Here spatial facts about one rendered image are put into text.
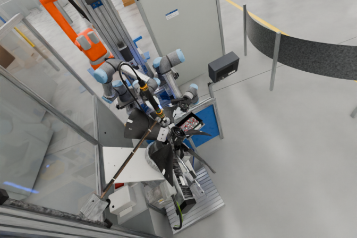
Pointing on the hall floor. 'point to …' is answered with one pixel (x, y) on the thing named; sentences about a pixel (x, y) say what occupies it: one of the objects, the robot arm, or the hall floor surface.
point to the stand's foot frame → (212, 195)
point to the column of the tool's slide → (59, 225)
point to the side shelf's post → (156, 208)
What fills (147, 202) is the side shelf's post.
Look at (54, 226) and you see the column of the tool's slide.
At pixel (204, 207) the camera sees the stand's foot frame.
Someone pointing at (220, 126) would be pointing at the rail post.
